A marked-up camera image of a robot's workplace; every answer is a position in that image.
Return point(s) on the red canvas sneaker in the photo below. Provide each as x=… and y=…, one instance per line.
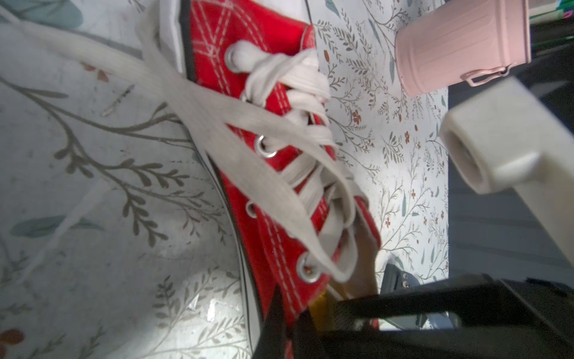
x=244, y=78

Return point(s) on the yellow fleece insole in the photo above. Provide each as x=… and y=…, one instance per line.
x=322, y=309

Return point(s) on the pink pen cup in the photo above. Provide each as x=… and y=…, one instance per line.
x=462, y=41

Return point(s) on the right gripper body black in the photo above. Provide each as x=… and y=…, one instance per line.
x=474, y=316

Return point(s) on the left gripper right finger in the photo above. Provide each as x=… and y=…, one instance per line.
x=306, y=341

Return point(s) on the grey rectangular box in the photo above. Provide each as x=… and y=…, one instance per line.
x=395, y=279

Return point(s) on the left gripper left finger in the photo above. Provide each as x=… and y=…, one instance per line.
x=272, y=341

